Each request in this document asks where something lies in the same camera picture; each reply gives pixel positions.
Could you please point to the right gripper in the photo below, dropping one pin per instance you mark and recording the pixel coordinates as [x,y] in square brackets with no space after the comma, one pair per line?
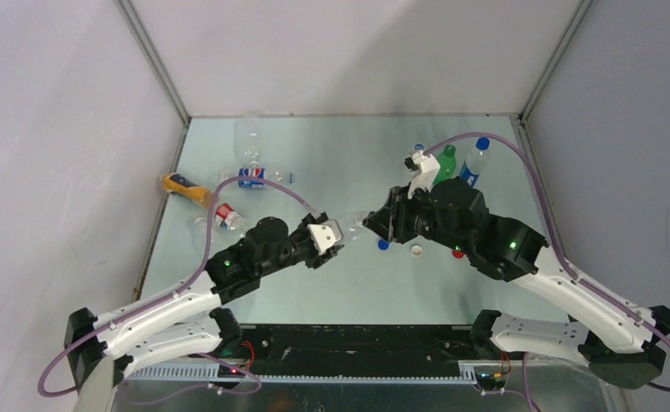
[390,221]

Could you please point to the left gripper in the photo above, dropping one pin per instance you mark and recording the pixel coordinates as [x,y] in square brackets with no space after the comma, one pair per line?
[315,259]

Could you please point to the small clear plastic bottle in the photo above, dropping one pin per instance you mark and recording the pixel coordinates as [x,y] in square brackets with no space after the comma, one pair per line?
[351,224]

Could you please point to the green plastic bottle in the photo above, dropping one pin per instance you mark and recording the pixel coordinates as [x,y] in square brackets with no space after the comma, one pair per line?
[446,170]

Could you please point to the green bottle cap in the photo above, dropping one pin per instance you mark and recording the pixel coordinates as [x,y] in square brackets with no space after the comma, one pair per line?
[449,151]

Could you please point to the clear crushed plastic bottle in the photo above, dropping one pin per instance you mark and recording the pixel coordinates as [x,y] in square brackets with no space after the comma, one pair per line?
[473,165]

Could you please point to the blue bottle cap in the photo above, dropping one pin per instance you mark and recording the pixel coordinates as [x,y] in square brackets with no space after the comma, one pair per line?
[383,245]
[483,144]

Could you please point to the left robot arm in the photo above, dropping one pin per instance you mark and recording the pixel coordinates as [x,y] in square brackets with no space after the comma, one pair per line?
[190,317]

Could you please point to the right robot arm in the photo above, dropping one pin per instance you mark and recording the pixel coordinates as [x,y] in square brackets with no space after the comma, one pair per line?
[616,341]

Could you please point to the clear bottle with blue label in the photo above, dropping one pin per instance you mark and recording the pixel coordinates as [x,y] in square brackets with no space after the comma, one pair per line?
[251,177]

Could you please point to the orange bottle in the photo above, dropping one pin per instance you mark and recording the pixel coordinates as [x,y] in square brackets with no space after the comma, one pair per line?
[178,185]

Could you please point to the clear bottle with red ring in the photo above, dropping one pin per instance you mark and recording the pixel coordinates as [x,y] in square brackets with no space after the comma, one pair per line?
[227,221]

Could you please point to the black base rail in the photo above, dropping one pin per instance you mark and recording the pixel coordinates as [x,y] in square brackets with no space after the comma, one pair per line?
[370,350]

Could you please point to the white cable duct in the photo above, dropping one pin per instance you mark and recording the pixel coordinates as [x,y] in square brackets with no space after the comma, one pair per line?
[214,373]

